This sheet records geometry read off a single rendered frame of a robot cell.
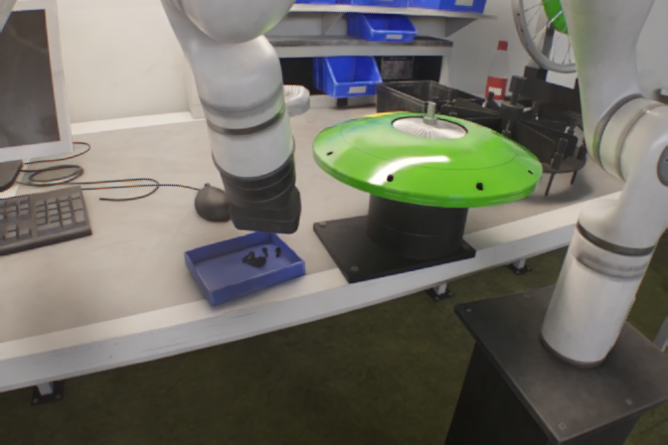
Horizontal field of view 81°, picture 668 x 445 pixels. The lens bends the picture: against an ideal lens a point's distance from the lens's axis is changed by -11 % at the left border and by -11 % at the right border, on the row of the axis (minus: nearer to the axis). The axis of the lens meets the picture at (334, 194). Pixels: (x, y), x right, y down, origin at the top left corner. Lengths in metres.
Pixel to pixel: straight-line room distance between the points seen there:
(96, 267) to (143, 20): 0.86
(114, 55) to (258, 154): 1.03
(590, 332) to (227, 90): 0.49
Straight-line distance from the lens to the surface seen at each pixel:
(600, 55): 0.48
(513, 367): 0.60
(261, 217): 0.47
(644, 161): 0.49
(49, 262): 0.69
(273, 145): 0.38
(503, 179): 0.53
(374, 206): 0.61
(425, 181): 0.48
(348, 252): 0.61
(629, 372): 0.67
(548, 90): 1.33
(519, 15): 1.15
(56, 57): 0.96
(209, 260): 0.61
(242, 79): 0.33
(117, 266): 0.64
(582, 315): 0.59
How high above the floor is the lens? 1.26
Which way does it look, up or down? 25 degrees down
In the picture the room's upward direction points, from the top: 3 degrees clockwise
